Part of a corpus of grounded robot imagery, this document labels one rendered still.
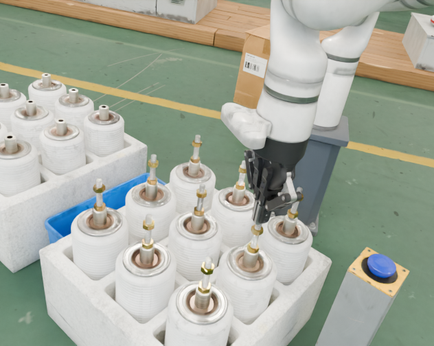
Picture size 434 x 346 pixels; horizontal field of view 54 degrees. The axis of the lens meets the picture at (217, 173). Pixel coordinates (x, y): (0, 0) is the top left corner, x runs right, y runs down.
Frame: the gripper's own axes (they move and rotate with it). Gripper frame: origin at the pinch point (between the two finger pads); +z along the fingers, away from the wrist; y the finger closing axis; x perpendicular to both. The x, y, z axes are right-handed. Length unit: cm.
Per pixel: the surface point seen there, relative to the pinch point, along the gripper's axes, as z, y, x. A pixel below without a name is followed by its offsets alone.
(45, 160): 16, 46, 27
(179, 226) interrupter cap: 10.5, 11.1, 8.2
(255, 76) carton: 21, 101, -57
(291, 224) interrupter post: 8.5, 4.4, -10.3
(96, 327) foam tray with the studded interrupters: 23.9, 4.9, 23.8
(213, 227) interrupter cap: 10.5, 9.4, 2.3
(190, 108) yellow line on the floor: 35, 104, -31
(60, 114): 13, 61, 22
